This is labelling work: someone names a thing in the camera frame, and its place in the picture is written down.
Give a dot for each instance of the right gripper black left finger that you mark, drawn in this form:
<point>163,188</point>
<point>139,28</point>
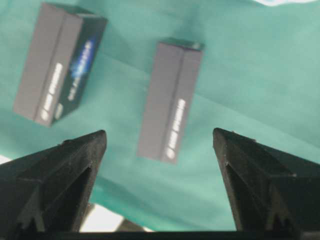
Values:
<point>49,190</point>

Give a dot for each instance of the black box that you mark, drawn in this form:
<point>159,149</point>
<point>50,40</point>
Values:
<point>173,79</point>
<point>64,44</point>

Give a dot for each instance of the green table cloth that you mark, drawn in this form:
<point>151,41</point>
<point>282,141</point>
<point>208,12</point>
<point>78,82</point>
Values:
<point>259,77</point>

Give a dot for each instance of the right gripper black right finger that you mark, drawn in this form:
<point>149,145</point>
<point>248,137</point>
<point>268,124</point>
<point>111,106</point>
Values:
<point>269,190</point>

